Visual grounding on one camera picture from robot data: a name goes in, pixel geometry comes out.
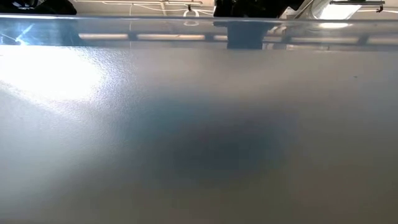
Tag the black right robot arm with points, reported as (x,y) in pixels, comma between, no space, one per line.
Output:
(248,8)

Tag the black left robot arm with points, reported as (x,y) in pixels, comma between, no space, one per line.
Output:
(56,7)

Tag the beige horizontal bar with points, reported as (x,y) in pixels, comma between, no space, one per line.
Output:
(149,2)

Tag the clear frosted plastic bin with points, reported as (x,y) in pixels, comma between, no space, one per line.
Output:
(62,140)

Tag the grey metal rail with hook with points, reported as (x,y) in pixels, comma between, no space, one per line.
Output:
(357,2)

